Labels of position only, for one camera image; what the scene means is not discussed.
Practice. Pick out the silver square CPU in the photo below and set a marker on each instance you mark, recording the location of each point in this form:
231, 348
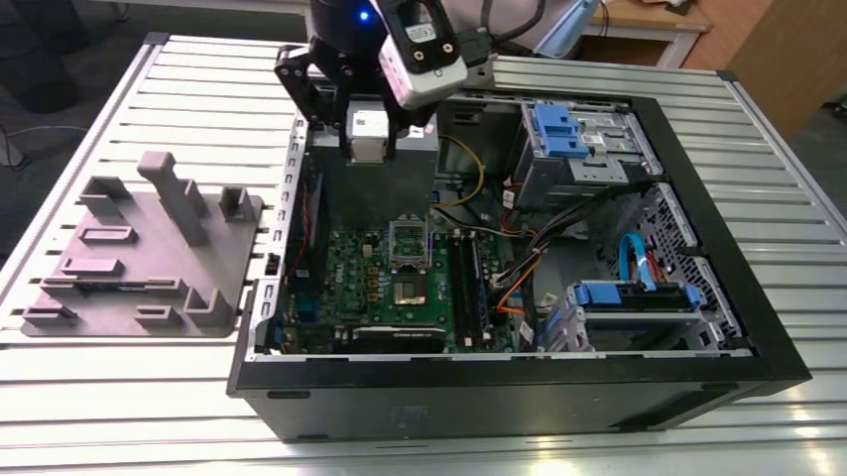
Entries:
367, 151

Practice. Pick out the black graphics card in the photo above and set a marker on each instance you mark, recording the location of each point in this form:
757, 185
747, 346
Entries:
396, 339

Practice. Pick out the dark office chair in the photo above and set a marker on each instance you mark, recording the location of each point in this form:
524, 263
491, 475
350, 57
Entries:
40, 74

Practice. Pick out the grey metal disk bay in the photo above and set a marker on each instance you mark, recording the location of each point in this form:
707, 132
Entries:
635, 320

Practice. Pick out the grey power supply unit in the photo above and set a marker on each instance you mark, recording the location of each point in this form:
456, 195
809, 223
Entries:
371, 198

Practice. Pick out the grey plastic parts rack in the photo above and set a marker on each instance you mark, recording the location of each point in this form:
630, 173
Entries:
166, 277

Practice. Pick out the black open PC case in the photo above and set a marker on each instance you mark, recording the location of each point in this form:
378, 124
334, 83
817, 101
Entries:
530, 406

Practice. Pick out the green motherboard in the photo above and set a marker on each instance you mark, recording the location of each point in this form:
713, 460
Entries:
351, 277

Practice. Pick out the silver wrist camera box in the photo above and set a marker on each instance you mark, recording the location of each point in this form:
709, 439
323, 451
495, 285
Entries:
423, 64

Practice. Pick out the brown wooden cabinet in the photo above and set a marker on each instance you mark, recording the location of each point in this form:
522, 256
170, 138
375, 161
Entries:
787, 64

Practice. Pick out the wooden desk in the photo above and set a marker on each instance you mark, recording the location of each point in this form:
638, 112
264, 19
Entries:
662, 20

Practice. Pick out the dark green RAM stick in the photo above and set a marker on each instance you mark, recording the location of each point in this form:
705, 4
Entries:
112, 285

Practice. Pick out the blue plastic drive latch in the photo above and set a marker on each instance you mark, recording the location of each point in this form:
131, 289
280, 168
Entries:
559, 131

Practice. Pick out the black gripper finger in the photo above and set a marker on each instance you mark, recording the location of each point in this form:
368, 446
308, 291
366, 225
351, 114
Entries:
311, 84
400, 121

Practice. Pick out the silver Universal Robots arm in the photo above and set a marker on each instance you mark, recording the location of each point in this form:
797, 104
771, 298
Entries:
566, 27

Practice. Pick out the hard disk in blue carrier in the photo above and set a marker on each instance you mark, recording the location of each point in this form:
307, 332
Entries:
595, 295

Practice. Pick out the grey metal drive cage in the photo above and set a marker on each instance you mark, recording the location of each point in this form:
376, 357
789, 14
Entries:
595, 173

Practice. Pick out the black RAM slot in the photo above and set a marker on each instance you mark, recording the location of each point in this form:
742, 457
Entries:
456, 287

